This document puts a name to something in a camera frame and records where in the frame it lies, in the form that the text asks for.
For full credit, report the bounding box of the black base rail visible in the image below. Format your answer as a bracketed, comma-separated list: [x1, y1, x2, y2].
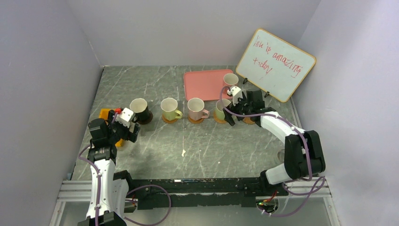
[125, 177, 288, 210]

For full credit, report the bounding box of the pink serving tray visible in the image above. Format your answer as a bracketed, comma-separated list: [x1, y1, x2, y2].
[183, 69, 232, 101]

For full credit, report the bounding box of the yellow plastic bin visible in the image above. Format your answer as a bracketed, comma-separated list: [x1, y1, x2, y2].
[98, 108, 124, 148]

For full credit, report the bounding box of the green mug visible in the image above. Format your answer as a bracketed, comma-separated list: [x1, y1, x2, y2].
[215, 98, 231, 120]
[160, 97, 183, 120]

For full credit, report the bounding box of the black mug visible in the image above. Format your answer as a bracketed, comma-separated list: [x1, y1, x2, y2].
[129, 98, 153, 125]

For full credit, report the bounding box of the light wooden coaster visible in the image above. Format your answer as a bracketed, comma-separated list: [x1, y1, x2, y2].
[188, 116, 204, 124]
[162, 115, 178, 124]

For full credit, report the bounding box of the whiteboard with red writing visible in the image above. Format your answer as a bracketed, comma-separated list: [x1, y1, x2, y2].
[236, 29, 316, 103]

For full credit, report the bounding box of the pink mug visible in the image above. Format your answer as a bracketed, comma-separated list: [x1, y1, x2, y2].
[223, 73, 239, 87]
[187, 97, 209, 121]

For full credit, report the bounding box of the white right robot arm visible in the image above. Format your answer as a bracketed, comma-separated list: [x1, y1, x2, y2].
[222, 86, 326, 195]

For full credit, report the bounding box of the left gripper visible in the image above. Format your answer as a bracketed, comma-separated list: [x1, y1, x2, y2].
[106, 110, 140, 144]

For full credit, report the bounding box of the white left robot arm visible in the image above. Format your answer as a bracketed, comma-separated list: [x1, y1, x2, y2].
[78, 108, 140, 226]

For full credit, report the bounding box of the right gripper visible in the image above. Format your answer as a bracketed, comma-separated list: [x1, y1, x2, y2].
[223, 92, 253, 126]

